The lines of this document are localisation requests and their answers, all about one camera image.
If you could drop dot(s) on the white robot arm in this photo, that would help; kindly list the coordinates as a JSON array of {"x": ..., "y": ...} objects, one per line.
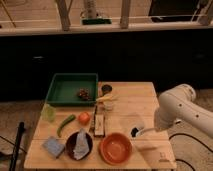
[{"x": 178, "y": 103}]

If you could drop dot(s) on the red bowl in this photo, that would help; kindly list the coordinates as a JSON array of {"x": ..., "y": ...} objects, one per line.
[{"x": 115, "y": 148}]

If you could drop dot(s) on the small dark cup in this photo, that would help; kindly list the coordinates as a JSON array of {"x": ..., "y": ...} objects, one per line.
[{"x": 106, "y": 89}]

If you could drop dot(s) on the brown pinecone object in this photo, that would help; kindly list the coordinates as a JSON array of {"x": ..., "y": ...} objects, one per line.
[{"x": 83, "y": 94}]

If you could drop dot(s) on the wooden block with slot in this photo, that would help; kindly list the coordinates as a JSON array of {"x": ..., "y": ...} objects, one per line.
[{"x": 99, "y": 125}]

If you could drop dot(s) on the orange tomato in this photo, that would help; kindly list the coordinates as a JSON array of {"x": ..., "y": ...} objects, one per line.
[{"x": 84, "y": 118}]

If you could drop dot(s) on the green plastic tray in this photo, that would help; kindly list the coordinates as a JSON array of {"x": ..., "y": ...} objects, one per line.
[{"x": 64, "y": 87}]

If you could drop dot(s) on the green chili pepper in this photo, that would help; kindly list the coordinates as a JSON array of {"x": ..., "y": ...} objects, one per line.
[{"x": 64, "y": 123}]

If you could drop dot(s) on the green base stand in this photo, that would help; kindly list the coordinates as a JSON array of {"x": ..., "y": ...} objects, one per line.
[{"x": 96, "y": 21}]

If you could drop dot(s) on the crumpled white cloth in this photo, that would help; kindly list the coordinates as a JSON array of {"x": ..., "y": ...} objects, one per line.
[{"x": 81, "y": 148}]

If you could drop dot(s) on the dark brown plate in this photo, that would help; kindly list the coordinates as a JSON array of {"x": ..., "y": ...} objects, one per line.
[{"x": 71, "y": 142}]

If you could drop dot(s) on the blue sponge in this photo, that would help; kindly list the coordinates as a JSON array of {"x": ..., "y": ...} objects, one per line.
[{"x": 53, "y": 146}]

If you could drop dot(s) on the black pole stand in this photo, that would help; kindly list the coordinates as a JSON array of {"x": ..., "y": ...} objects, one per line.
[{"x": 16, "y": 148}]

